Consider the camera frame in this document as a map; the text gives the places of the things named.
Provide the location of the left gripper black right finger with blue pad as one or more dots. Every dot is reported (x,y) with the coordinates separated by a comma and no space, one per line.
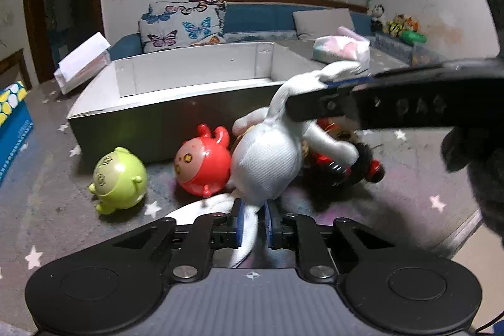
(300,234)

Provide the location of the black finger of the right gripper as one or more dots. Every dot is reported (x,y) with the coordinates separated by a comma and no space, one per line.
(443,94)

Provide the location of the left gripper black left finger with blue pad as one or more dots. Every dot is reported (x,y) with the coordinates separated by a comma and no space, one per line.
(208,233)

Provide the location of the white plush rabbit toy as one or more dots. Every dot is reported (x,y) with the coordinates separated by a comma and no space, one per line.
(267,158)

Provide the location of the black gloved hand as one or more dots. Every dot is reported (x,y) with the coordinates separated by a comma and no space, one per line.
(483,156)

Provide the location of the red black ladybug toy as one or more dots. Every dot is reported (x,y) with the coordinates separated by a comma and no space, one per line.
(339,159)

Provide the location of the red round plastic toy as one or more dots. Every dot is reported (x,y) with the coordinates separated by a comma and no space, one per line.
(203,164)

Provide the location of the green toy on sofa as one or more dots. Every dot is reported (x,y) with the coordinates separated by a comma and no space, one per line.
(412,37)

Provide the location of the yellow orange plush toys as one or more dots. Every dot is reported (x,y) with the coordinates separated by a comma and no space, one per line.
(400,24)

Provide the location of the green round plastic toy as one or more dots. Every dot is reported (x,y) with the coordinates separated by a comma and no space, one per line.
(119,181)

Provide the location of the panda plush toy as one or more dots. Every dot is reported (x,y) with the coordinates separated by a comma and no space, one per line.
(378,20)

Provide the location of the pink white tissue pack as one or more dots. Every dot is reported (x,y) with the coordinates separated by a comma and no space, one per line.
(345,45)

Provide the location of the grey cardboard storage box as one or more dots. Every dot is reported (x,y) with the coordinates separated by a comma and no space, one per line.
(151,103)

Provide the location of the grey sofa cushion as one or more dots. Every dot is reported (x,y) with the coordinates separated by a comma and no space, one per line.
(312,24)

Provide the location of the blue sofa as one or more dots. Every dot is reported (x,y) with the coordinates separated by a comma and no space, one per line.
(275,22)

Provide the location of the butterfly print pillow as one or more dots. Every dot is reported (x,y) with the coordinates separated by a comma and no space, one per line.
(169,25)

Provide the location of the clear acrylic card holder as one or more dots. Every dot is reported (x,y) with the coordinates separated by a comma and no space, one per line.
(83,63)

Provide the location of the blue yellow tissue box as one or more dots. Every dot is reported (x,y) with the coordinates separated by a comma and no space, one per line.
(15,124)

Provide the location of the wooden side table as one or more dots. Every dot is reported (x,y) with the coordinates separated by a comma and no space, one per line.
(12,69)

